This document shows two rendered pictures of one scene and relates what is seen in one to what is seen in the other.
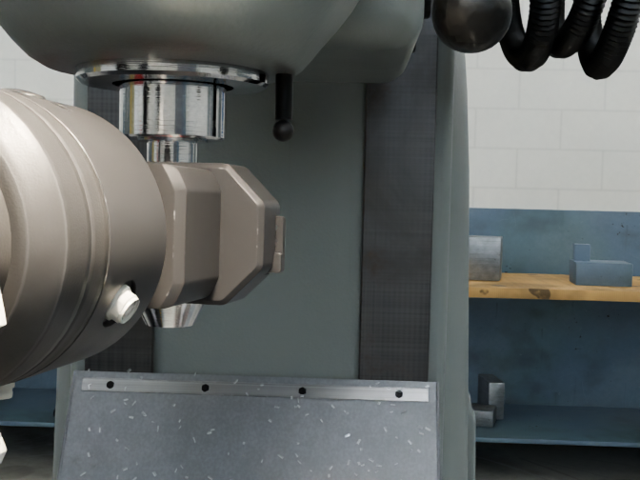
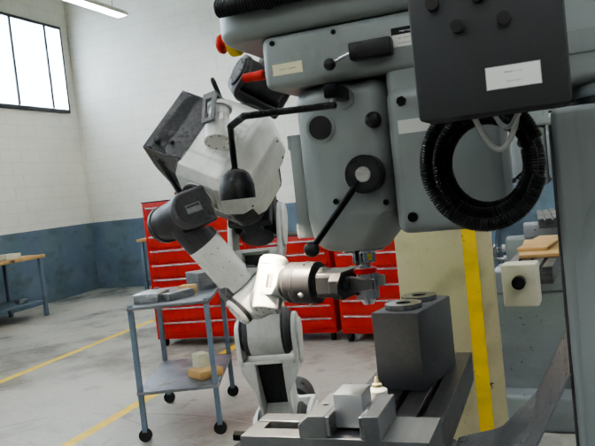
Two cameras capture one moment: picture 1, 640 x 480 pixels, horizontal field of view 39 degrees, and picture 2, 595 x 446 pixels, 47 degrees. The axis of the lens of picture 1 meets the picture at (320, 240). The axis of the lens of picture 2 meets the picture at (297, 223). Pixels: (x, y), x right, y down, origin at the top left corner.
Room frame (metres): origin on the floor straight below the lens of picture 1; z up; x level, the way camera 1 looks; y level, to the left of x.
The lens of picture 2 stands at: (0.73, -1.28, 1.45)
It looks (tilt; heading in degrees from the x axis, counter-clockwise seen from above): 3 degrees down; 109
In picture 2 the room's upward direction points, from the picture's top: 6 degrees counter-clockwise
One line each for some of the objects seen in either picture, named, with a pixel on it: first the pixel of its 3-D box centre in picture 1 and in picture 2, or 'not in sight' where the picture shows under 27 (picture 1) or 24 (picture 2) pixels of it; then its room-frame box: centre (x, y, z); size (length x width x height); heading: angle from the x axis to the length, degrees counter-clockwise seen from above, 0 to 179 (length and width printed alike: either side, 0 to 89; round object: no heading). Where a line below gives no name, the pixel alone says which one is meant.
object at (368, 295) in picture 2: not in sight; (367, 285); (0.41, 0.07, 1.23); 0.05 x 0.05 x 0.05
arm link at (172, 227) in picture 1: (71, 239); (327, 283); (0.32, 0.09, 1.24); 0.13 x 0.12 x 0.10; 77
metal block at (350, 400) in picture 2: not in sight; (353, 405); (0.40, -0.10, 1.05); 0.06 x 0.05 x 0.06; 87
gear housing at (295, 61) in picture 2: not in sight; (364, 58); (0.45, 0.07, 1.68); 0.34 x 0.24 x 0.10; 178
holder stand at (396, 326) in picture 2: not in sight; (414, 337); (0.43, 0.43, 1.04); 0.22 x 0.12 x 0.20; 76
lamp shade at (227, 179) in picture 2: not in sight; (236, 183); (0.18, 0.01, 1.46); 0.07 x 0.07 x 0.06
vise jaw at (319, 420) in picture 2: not in sight; (325, 414); (0.35, -0.10, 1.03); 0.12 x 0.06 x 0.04; 87
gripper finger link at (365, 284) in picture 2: not in sight; (359, 284); (0.40, 0.04, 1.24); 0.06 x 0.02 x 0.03; 167
